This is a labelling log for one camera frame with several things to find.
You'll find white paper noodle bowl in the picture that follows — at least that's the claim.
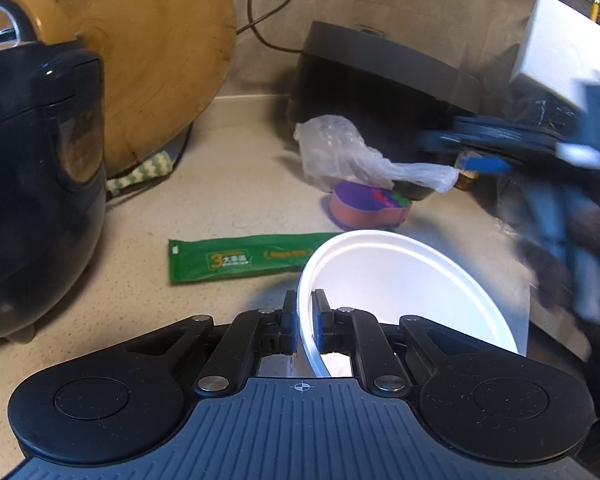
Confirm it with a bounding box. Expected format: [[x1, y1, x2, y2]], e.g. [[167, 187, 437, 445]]
[[297, 230, 523, 377]]

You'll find green snack wrapper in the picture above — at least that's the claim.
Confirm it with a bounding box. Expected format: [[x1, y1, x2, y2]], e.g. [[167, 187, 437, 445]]
[[168, 233, 337, 285]]

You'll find glass jar with orange lid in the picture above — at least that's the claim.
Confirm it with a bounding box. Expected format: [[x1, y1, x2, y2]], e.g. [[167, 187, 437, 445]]
[[454, 152, 480, 191]]

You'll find white range hood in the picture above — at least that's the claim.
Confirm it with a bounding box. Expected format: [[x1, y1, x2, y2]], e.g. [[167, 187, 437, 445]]
[[509, 0, 600, 110]]

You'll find purple pink sponge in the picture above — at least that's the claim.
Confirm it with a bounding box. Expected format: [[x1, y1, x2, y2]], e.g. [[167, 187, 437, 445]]
[[328, 181, 412, 230]]

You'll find crumpled clear plastic bag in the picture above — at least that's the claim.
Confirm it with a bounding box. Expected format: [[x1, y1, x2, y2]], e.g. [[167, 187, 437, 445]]
[[294, 115, 460, 193]]

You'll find black square appliance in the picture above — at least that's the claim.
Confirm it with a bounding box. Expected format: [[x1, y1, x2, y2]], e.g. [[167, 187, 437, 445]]
[[287, 21, 481, 162]]

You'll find green white striped cloth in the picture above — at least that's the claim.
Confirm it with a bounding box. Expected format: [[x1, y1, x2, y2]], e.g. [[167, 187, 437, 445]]
[[106, 151, 174, 197]]

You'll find navy gold rice cooker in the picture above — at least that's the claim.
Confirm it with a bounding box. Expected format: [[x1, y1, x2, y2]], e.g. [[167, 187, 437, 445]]
[[0, 0, 106, 342]]

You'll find round wooden cutting board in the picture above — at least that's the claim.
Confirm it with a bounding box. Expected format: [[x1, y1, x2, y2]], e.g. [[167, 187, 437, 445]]
[[55, 0, 236, 176]]

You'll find black power cable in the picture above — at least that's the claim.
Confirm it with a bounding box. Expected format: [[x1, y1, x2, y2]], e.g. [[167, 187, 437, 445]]
[[235, 0, 316, 56]]

